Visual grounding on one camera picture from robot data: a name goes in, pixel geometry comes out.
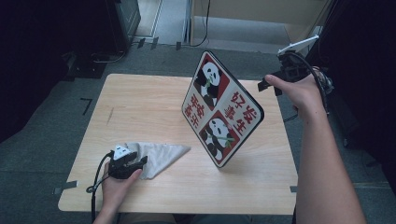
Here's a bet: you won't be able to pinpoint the black flat base plate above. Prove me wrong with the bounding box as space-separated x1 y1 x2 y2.
66 52 108 79

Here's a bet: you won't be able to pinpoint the silver metal rail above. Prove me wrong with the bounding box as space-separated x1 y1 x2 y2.
181 0 193 45

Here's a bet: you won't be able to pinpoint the black cabinet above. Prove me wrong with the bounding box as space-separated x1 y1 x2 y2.
102 0 142 55

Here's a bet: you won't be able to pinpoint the dark curtain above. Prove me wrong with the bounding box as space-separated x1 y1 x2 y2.
0 0 108 144
323 0 396 194

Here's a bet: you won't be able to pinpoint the light microfibre cloth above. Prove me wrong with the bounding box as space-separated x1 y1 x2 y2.
124 142 191 180

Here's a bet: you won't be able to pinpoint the hand-held gripper cable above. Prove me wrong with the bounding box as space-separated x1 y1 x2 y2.
86 151 115 223
288 50 334 116

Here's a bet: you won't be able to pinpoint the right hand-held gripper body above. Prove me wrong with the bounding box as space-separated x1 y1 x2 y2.
274 35 320 82

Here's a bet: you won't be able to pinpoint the black metal stand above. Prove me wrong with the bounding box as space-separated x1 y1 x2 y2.
306 0 342 68

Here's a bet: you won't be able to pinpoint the person's left hand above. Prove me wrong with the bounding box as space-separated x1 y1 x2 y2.
101 161 143 209

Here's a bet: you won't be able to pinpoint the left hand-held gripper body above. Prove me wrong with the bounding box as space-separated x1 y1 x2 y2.
107 144 140 180

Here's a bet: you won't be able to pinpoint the thin black hanging cable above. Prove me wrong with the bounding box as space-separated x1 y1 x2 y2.
190 0 211 48

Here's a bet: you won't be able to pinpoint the light wooden cabinet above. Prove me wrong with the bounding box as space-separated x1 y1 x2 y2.
190 0 331 55

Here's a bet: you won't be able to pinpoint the panda print square board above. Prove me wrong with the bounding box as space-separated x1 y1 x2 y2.
181 50 265 169

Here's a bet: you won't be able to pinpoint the right hand-held gripper cable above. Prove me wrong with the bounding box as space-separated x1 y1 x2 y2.
288 50 334 116

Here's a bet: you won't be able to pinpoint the grey curved floor cable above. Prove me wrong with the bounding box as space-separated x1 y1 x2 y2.
92 50 127 64

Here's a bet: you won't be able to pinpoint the left hand-held gripper cable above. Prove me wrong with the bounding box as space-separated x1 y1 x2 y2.
86 151 115 223

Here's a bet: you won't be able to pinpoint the person's right hand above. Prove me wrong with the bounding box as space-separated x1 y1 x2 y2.
264 69 328 122

